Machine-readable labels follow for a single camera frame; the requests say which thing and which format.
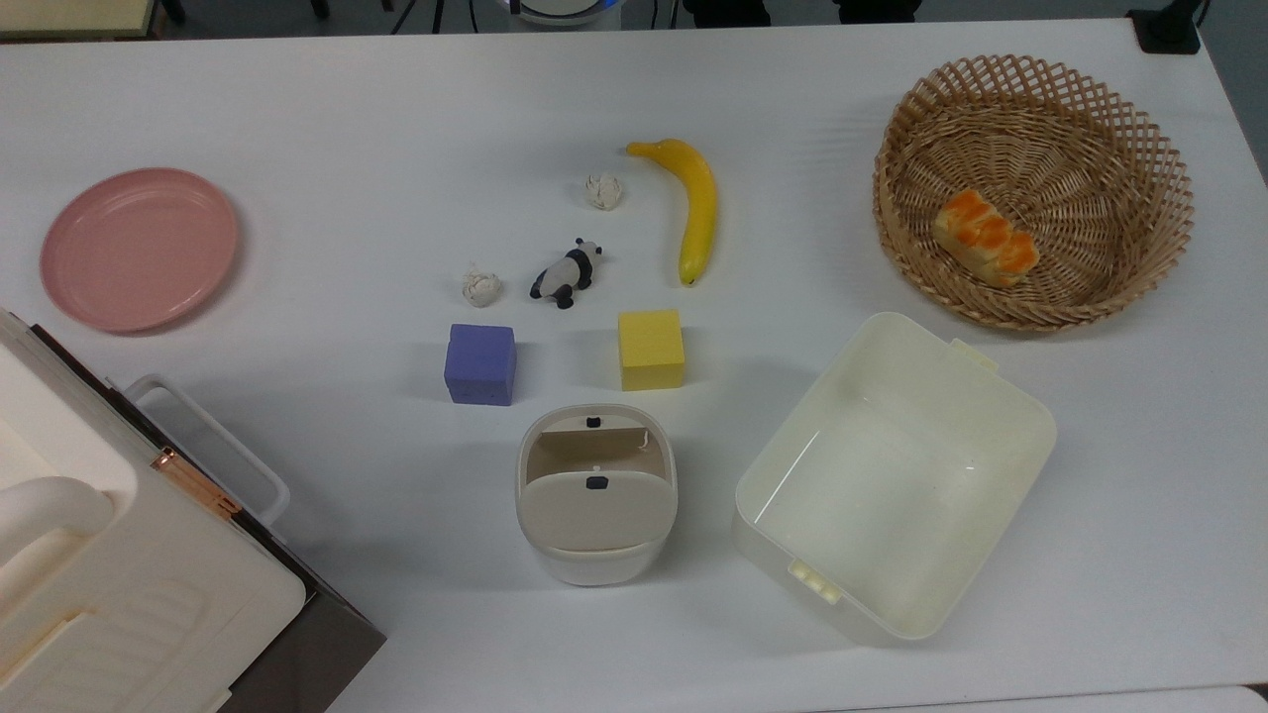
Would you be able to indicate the woven wicker basket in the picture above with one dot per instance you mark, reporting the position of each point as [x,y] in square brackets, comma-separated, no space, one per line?
[1080,158]

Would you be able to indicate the white paper ball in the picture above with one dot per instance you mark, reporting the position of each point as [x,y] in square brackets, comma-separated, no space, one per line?
[603,191]
[480,287]

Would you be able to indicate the beige side table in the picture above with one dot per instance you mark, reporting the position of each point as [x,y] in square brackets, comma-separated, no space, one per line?
[69,15]

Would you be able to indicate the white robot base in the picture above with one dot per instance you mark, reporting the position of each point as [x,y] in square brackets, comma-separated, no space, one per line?
[565,10]

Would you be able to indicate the pink round plate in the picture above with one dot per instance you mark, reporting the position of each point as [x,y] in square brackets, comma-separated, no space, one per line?
[139,248]

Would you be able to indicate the cream plastic storage box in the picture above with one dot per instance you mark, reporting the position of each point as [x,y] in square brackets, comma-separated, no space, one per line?
[892,485]

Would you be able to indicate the black white panda toy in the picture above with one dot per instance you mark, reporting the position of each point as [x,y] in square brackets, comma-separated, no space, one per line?
[567,273]

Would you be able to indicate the orange glazed bread loaf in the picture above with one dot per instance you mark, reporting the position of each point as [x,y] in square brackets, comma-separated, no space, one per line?
[985,237]

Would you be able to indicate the black table clamp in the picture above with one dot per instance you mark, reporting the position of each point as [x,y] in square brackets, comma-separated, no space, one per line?
[1167,28]

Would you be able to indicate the yellow foam cube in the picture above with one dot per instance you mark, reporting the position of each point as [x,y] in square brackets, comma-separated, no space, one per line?
[651,350]

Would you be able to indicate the purple foam cube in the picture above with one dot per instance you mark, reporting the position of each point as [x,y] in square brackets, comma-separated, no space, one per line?
[479,363]

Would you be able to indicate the beige desktop trash bin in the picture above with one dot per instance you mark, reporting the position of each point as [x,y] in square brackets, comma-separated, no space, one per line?
[596,505]

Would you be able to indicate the copper clasp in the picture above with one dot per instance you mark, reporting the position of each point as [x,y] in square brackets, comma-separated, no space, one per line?
[196,482]

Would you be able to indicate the yellow banana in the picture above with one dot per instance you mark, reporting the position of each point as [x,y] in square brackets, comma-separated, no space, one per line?
[699,203]

